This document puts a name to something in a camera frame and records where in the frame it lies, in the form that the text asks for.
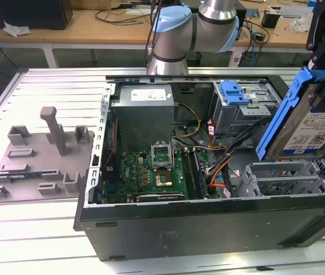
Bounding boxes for small black box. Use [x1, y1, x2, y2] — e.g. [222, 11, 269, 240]
[261, 10, 281, 29]

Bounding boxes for thin RAM stick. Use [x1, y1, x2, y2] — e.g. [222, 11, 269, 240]
[7, 171, 41, 179]

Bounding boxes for blue plastic cage latch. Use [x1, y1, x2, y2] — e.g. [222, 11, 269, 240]
[220, 81, 250, 106]

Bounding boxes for CPU socket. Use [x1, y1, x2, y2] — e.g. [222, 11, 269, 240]
[154, 171, 177, 188]

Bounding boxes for black cable bundle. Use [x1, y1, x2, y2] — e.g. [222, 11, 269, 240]
[205, 120, 269, 198]

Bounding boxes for hard disk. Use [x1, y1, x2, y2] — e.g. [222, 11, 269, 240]
[255, 66, 325, 161]

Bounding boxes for black RAM slot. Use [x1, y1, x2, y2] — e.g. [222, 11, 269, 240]
[182, 148, 197, 200]
[194, 148, 209, 199]
[190, 148, 205, 199]
[186, 148, 201, 200]

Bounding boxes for clear plastic bag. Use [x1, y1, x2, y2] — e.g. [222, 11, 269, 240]
[291, 13, 314, 33]

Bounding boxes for metal drive cage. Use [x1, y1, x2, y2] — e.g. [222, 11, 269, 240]
[210, 81, 283, 137]

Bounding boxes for metal socket cover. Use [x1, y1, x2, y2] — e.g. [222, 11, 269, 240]
[150, 142, 175, 170]

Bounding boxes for grey flat box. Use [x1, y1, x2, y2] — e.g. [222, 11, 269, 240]
[280, 5, 314, 19]

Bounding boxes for black graphics card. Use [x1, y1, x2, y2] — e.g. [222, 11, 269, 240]
[135, 192, 186, 203]

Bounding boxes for metal disk bay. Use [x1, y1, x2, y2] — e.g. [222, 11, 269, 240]
[235, 159, 325, 198]

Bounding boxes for white crumpled plastic bag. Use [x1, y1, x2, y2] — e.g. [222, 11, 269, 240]
[3, 20, 33, 37]

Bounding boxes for large black computer tower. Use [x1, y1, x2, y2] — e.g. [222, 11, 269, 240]
[0, 0, 73, 31]

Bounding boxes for black open PC case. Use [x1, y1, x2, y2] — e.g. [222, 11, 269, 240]
[73, 73, 325, 262]

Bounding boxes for wooden desk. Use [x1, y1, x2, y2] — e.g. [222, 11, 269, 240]
[0, 0, 325, 55]

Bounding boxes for black square box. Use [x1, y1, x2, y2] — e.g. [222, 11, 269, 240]
[236, 7, 248, 41]

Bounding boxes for grey power supply unit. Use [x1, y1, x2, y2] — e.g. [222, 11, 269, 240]
[110, 85, 176, 151]

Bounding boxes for black cable silver plug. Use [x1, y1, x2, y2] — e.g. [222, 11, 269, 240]
[146, 0, 163, 56]

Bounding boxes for orange data wire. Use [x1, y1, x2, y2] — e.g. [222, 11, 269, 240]
[206, 159, 232, 190]

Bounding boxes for grey plastic parts rack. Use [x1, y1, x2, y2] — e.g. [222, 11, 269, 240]
[0, 106, 96, 205]

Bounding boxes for yellow black power cable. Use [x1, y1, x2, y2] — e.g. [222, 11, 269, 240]
[173, 103, 202, 138]

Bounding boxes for wire locking lever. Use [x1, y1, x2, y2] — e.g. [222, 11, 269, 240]
[170, 139, 178, 170]

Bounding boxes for green motherboard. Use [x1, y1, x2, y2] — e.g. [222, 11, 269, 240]
[97, 148, 219, 205]

